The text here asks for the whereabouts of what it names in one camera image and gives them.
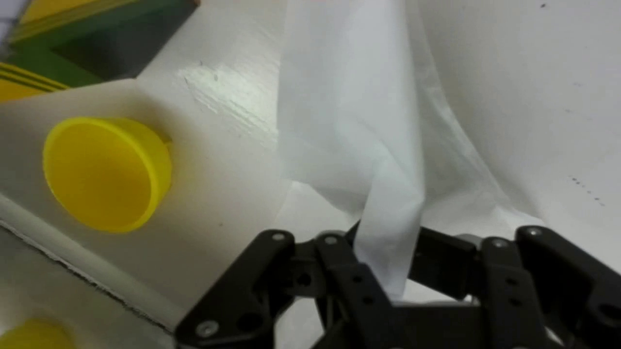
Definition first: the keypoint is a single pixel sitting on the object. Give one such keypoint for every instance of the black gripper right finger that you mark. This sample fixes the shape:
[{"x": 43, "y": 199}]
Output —
[{"x": 511, "y": 283}]

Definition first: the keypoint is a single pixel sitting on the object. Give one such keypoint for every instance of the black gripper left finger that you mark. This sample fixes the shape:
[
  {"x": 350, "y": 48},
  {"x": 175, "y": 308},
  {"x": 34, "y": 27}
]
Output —
[{"x": 259, "y": 277}]

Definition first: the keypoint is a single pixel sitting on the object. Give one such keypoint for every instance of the white tissue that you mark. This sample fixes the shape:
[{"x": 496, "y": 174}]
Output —
[{"x": 350, "y": 116}]

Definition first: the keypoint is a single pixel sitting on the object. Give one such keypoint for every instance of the yellow plastic cup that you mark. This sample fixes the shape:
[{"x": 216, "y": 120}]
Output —
[{"x": 107, "y": 174}]

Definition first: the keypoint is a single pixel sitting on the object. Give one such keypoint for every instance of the green yellow crayon box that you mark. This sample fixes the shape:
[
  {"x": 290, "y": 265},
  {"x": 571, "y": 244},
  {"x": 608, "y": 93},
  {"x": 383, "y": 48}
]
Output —
[{"x": 84, "y": 38}]

